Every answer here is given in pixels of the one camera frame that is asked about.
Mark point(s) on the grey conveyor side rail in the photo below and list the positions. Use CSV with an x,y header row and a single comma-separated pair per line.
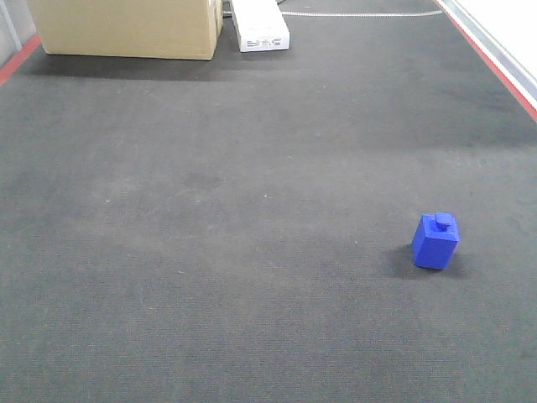
x,y
503,33

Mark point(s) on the large cardboard box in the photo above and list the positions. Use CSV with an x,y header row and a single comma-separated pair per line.
x,y
176,30

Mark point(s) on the blue plastic bottle part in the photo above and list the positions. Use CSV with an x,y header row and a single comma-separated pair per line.
x,y
435,240

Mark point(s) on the white long carton box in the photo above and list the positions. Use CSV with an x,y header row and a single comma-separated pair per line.
x,y
259,26

